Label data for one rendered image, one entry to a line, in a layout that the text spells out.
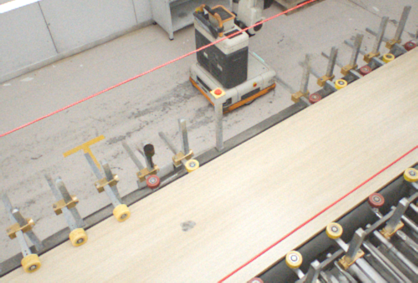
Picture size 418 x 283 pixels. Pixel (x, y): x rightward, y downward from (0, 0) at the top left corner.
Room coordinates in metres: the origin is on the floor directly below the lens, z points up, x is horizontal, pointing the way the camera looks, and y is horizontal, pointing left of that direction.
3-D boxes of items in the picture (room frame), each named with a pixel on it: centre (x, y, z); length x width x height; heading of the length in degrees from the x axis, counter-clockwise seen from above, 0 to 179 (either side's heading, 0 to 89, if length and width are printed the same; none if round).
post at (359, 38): (2.48, -1.12, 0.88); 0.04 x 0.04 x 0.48; 31
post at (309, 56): (2.22, -0.70, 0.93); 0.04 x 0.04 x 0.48; 31
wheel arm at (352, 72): (2.50, -1.06, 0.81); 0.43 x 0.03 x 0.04; 31
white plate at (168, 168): (1.60, 0.36, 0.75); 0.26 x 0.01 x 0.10; 121
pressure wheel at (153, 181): (1.45, 0.35, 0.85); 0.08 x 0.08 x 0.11
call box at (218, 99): (1.83, -0.06, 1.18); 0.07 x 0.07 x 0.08; 31
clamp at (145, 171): (1.55, 0.39, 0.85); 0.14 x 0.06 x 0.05; 121
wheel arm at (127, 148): (1.62, 0.45, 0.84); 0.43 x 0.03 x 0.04; 31
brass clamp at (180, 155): (1.68, 0.18, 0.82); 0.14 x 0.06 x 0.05; 121
